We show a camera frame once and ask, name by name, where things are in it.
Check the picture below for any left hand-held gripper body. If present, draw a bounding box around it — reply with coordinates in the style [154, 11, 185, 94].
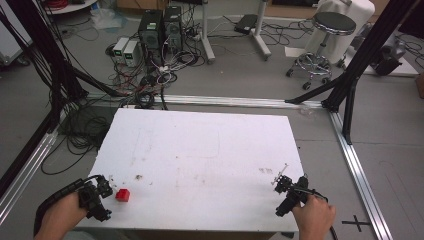
[78, 182, 102, 212]

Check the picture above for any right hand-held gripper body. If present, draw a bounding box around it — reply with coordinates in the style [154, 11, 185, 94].
[290, 175, 310, 209]

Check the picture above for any red cube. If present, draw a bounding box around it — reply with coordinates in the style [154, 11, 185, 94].
[115, 188, 131, 203]

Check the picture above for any person's right hand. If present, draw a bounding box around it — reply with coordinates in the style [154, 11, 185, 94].
[291, 194, 337, 240]

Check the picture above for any person's left hand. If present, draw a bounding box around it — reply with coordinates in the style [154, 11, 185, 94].
[34, 191, 90, 240]

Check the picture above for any thin white stick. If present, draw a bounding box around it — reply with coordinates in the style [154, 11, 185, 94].
[270, 163, 290, 186]

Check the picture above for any white power supply box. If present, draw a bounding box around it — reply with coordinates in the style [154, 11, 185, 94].
[122, 40, 140, 68]
[112, 36, 130, 58]

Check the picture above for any black round stool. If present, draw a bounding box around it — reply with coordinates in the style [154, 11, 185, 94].
[285, 11, 358, 91]

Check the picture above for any white desk leg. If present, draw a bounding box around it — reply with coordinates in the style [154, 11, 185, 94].
[250, 0, 273, 62]
[199, 0, 217, 65]

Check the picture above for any black computer tower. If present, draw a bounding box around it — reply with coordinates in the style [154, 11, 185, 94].
[163, 5, 184, 54]
[137, 9, 165, 66]

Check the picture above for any black flat box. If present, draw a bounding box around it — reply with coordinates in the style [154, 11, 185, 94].
[233, 13, 259, 35]

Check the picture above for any clear plastic bag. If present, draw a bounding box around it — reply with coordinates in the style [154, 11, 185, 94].
[90, 7, 128, 32]

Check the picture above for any round white table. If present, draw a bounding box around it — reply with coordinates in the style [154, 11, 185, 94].
[43, 0, 100, 16]

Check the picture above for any tangle of black floor cables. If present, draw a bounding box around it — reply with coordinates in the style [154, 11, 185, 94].
[40, 96, 116, 176]

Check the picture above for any aluminium floor rail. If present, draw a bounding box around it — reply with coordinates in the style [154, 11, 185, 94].
[84, 92, 325, 110]
[0, 130, 60, 225]
[329, 109, 395, 240]

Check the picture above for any black slanted frame strut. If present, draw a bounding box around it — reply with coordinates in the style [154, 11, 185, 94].
[0, 108, 58, 199]

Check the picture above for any black frame post with cables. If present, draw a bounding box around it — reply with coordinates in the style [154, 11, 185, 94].
[0, 0, 128, 132]

